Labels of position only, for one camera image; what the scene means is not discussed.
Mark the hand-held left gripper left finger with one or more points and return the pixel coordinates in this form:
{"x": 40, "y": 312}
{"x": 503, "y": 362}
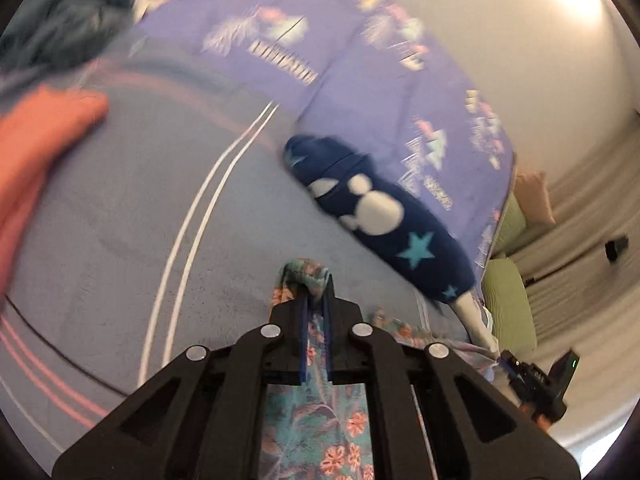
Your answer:
{"x": 287, "y": 320}

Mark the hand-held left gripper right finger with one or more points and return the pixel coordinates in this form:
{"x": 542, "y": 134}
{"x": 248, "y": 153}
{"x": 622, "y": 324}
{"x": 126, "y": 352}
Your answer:
{"x": 345, "y": 320}

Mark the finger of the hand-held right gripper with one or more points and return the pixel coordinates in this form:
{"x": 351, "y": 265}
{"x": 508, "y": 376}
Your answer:
{"x": 509, "y": 365}

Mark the teal floral garment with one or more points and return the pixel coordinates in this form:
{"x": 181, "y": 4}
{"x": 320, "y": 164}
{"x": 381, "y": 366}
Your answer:
{"x": 320, "y": 435}

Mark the green cushion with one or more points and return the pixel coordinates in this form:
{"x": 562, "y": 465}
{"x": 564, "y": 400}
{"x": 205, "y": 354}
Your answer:
{"x": 510, "y": 225}
{"x": 507, "y": 300}

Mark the beige curtain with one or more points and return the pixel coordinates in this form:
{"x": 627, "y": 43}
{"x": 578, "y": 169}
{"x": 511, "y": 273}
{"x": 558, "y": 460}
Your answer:
{"x": 575, "y": 310}

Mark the navy star-patterned sleeve arm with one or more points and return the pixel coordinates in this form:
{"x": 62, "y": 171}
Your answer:
{"x": 390, "y": 240}

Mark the black floor lamp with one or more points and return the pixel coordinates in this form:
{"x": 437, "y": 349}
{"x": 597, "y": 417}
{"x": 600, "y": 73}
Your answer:
{"x": 616, "y": 249}

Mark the peach pillow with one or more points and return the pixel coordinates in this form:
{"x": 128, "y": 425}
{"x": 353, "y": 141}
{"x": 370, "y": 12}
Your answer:
{"x": 535, "y": 195}

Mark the blue plaid bedsheet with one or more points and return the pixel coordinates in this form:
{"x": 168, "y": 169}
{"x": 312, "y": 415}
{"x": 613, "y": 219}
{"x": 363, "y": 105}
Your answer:
{"x": 125, "y": 210}

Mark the purple tree print cover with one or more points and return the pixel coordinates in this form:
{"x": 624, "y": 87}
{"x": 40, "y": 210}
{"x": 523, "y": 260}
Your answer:
{"x": 350, "y": 60}

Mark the pink cloth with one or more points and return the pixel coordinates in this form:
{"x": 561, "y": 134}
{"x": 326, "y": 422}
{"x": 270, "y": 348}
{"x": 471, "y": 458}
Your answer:
{"x": 35, "y": 160}

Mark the blue-grey fleece blanket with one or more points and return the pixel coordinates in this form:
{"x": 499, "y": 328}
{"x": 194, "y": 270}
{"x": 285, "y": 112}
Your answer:
{"x": 60, "y": 15}

